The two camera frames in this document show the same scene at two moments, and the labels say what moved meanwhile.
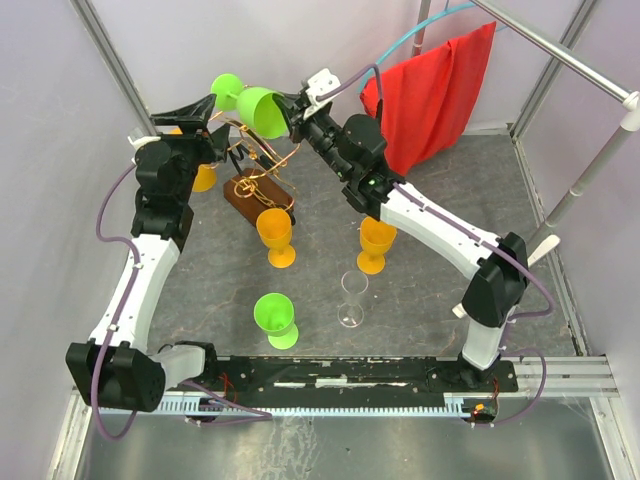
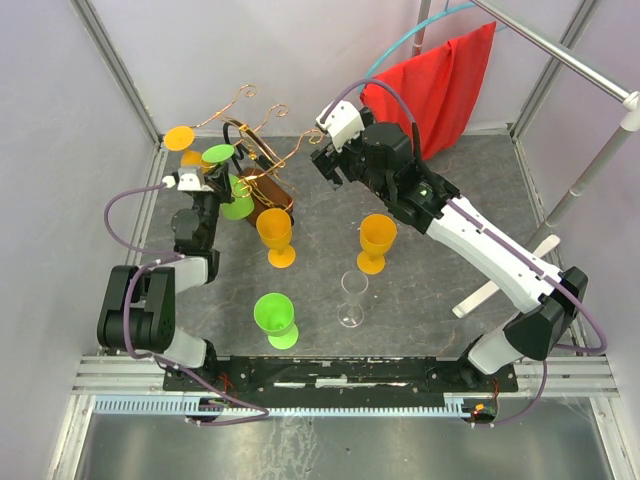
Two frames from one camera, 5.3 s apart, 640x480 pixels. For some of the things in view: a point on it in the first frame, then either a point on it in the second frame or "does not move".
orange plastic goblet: (376, 238) does not move
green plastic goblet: (275, 314) does not move
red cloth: (429, 98) does not move
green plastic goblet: (257, 105) -> (238, 208)
